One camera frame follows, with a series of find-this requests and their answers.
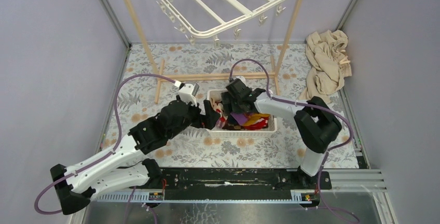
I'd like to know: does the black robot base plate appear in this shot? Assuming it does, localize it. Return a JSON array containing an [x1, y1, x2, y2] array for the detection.
[[140, 167, 332, 201]]

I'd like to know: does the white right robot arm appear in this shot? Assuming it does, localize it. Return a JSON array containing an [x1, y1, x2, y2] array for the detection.
[[221, 79, 342, 189]]

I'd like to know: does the maroon purple striped sock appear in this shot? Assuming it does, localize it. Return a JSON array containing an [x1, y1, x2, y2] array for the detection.
[[230, 113, 248, 126]]

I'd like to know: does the red white striped sock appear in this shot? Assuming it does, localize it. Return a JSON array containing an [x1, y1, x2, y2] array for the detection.
[[246, 119, 268, 131]]

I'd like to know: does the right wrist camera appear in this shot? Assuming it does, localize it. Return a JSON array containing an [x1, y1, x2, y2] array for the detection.
[[229, 76, 246, 84]]

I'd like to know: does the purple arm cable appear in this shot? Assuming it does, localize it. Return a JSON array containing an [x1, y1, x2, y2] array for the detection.
[[229, 58, 355, 224], [33, 74, 177, 216]]

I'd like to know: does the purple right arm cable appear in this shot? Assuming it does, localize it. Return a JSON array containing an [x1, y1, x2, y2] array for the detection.
[[229, 58, 355, 224]]

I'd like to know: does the wooden clothes rack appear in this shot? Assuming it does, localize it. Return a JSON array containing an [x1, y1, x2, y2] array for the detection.
[[123, 0, 303, 94]]

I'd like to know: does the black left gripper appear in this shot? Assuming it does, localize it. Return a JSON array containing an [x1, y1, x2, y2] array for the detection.
[[167, 96, 221, 141]]

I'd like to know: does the purple striped beige sock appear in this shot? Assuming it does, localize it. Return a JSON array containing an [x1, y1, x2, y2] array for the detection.
[[210, 97, 223, 114]]

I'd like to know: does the white clip sock hanger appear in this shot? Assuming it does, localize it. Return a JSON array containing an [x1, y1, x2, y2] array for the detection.
[[156, 0, 286, 47]]

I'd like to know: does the beige crumpled cloth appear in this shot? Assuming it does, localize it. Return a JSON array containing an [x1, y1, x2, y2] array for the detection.
[[299, 30, 352, 103]]

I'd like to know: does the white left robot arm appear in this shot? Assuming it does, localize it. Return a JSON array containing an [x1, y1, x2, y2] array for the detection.
[[50, 100, 220, 215]]

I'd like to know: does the mustard yellow striped sock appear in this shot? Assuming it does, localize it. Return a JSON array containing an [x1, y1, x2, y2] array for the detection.
[[243, 113, 271, 127]]

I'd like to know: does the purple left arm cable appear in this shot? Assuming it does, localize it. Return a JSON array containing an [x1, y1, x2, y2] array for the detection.
[[33, 74, 177, 216]]

